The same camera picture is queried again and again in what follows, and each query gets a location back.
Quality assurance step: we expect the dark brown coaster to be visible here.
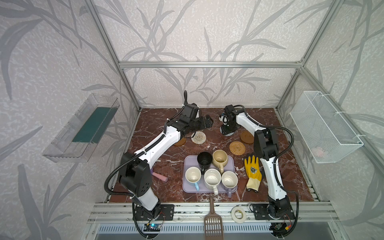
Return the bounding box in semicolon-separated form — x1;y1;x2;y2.
240;131;254;145

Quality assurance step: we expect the green flat sheet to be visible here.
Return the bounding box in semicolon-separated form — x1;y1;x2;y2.
72;107;118;144

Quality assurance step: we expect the lavender plastic tray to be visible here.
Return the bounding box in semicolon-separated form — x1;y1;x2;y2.
183;155;238;194

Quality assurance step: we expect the left electronics board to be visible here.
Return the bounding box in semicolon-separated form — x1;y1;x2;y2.
143;223;162;232

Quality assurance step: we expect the grey round coaster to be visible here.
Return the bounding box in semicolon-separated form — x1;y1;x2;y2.
221;131;236;137

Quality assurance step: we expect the white mug blue handle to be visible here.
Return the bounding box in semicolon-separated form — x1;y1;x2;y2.
185;167;201;192

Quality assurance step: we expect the white mug cream handle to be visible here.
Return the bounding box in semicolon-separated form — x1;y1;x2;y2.
204;169;222;196

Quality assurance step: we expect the right electronics board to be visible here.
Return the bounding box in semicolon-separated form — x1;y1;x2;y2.
270;223;292;233

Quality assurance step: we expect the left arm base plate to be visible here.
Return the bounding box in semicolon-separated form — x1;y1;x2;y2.
133;204;175;221

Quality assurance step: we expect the white tape roll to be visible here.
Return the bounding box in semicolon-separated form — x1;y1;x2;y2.
231;206;247;224

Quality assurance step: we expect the beige mug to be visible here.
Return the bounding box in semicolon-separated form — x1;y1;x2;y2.
213;150;228;175

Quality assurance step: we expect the electronics board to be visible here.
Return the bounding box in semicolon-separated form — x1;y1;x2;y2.
143;223;162;232
270;223;292;233

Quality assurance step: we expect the white woven coaster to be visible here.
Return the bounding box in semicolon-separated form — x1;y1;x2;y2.
191;131;207;145

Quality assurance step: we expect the clear plastic wall bin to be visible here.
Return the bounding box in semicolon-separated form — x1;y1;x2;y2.
43;94;120;163

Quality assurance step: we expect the white mug lavender handle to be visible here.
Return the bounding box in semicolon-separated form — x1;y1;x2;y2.
222;171;238;198

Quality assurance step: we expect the tan wicker coaster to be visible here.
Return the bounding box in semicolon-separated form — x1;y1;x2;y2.
229;141;246;156

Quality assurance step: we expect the amber brown coaster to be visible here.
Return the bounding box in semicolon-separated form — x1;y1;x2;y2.
174;138;187;147

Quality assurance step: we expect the white wire basket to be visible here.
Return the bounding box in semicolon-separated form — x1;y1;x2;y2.
290;91;364;164

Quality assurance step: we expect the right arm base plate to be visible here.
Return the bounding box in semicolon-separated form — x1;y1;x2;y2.
250;204;296;221

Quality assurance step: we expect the yellow work glove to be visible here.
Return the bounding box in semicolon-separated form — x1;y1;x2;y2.
244;155;262;193

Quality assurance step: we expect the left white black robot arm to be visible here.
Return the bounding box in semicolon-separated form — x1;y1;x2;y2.
104;104;214;211

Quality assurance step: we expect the brown slotted scoop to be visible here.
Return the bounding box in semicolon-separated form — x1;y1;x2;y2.
204;195;224;240

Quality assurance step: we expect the black mug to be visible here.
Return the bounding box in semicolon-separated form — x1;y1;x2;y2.
197;152;213;175

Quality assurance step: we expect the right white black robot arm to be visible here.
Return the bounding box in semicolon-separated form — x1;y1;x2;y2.
219;105;294;219

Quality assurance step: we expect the pink cylinder piece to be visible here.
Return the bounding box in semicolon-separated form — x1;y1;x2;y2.
152;172;168;183

